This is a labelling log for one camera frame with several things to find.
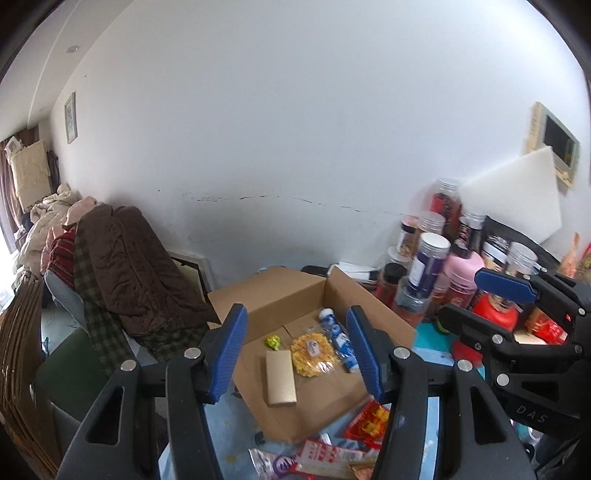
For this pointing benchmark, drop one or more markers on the white foam board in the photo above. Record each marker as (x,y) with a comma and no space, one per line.
(517,194)

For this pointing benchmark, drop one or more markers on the gold rectangular box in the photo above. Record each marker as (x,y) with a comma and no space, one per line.
(280,378)

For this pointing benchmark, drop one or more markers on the beige cardboard panel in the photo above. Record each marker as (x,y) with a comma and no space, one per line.
(30,170)

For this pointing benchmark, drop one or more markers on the leaning picture frame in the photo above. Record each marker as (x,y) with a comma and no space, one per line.
(189,277)

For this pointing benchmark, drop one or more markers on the blue floral tablecloth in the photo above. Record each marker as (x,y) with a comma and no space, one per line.
(231,429)

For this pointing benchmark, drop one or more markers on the pile of light clothes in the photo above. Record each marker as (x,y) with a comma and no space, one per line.
(41,221)

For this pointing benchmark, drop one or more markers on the yellow waffle snack packet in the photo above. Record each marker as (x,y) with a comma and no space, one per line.
(311,355)

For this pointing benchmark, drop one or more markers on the clear jar with nuts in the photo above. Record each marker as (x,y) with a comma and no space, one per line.
(413,235)

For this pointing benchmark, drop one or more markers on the red patterned bag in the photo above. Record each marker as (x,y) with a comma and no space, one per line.
(577,258)

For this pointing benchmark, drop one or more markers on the brown curtain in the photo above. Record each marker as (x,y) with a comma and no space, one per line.
(7,184)

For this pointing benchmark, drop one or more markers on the dark green chair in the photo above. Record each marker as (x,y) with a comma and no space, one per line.
(78,369)

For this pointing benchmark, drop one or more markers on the green plaid cloth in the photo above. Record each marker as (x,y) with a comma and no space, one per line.
(101,323)

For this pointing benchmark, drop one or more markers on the clear jar black label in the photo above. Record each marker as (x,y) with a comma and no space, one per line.
(519,258)

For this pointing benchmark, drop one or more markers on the framed wall picture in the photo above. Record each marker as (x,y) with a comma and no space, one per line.
(70,117)

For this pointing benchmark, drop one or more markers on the black-lid spice jar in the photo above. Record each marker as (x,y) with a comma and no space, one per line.
(388,286)

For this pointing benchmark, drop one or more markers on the red white snack packet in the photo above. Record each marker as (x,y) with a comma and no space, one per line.
(323,452)

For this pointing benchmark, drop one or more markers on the red gold-print snack packet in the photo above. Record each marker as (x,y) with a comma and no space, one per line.
(367,422)

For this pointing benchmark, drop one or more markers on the clear jar dark label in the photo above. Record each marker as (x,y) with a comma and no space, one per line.
(471,235)

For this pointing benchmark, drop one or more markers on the pink canister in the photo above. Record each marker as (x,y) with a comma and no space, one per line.
(457,277)

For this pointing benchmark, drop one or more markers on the short jar red contents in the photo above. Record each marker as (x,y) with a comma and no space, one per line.
(411,307)

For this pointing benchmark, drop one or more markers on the blue tube snack packet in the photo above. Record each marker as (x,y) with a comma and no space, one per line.
(334,334)

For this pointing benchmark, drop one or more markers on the black foil bag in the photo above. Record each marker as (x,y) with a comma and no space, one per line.
(498,244)

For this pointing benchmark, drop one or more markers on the stack of flat cardboard sheets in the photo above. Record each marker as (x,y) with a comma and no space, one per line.
(23,369)

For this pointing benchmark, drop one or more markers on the brown quilted jacket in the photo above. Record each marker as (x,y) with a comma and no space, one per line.
(134,267)

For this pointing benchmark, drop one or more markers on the tall clear jar red contents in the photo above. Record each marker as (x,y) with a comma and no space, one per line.
(445,203)

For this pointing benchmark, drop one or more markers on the cardboard box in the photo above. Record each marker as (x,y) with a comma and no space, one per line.
(318,397)

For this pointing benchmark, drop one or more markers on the yellow lollipop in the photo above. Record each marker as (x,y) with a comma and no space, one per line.
(273,342)

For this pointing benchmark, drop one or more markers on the wooden framed wall panel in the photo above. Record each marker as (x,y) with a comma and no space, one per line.
(554,138)

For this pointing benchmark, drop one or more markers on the red striped garment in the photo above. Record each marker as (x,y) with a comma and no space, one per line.
(62,258)

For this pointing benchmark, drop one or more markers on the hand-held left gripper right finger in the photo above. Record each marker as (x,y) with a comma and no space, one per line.
(364,350)

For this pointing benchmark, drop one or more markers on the silver purple snack packet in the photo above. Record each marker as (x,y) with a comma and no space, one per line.
(272,466)

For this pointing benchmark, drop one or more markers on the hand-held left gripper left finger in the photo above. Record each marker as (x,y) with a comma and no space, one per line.
(228,350)

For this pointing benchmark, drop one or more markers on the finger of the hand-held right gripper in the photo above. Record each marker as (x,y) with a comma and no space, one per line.
(505,284)
(475,330)

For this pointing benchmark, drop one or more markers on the clear jar purple label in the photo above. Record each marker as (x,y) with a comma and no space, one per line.
(425,267)

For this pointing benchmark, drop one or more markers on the red canister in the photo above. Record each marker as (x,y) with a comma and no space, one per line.
(501,314)

